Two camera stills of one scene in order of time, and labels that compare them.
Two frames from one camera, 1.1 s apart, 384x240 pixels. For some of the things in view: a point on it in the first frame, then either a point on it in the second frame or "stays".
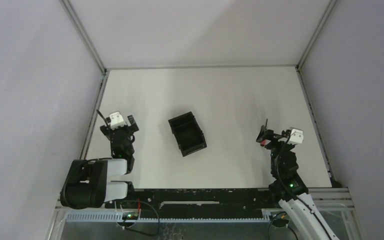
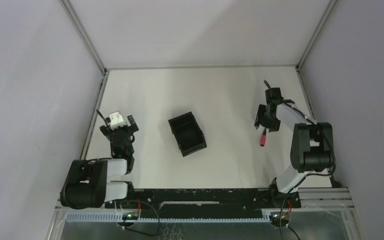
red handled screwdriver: x=263 y=143 stays
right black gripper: x=276 y=139 → x=260 y=120
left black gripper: x=119 y=129 stays
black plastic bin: x=187 y=133 stays
